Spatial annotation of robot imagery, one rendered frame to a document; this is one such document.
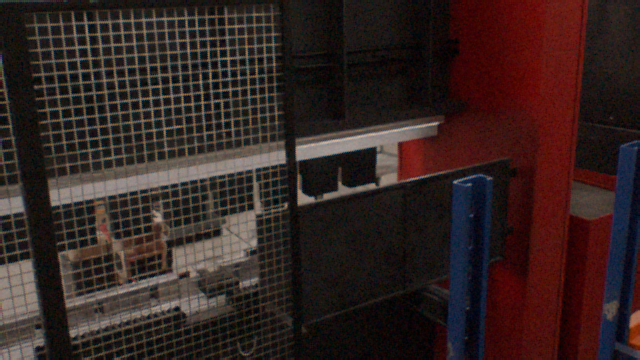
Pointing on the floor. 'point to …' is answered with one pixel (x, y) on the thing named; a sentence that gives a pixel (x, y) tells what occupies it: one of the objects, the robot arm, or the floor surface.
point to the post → (34, 178)
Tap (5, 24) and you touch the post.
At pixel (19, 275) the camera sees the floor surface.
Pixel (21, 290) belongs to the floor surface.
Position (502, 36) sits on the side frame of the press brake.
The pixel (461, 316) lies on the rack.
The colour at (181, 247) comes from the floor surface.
